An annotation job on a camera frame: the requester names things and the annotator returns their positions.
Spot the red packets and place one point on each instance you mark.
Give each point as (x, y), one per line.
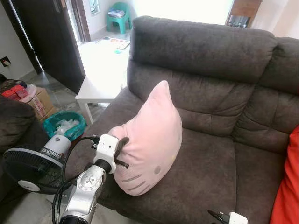
(16, 91)

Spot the small window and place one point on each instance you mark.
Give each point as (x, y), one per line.
(94, 6)

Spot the brown cardboard box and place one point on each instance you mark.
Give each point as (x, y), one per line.
(42, 105)

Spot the black and white floor fan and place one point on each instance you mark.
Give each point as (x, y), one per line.
(28, 168)

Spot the teal plastic basket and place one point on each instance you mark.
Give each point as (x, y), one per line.
(51, 126)

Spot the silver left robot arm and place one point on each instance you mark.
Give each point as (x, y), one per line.
(86, 186)

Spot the pink cat face pillow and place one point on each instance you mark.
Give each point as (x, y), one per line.
(149, 140)

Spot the white low table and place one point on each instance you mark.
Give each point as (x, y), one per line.
(100, 79)

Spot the dark wooden door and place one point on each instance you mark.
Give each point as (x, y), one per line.
(51, 37)

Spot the dark grey armchair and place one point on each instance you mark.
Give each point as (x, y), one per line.
(14, 121)

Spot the black wall socket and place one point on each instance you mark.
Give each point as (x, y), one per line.
(5, 60)

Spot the white crumpled trash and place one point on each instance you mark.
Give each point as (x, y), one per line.
(66, 127)

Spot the green plastic stool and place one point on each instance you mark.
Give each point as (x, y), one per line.
(122, 22)

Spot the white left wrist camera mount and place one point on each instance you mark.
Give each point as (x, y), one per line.
(106, 147)

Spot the red pillow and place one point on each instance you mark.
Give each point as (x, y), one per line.
(286, 186)

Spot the brown wooden cabinet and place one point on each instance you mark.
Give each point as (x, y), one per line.
(247, 8)

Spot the colourful floor mat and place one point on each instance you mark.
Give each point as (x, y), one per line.
(117, 43)

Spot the dark grey fabric sofa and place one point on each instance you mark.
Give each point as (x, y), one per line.
(219, 154)

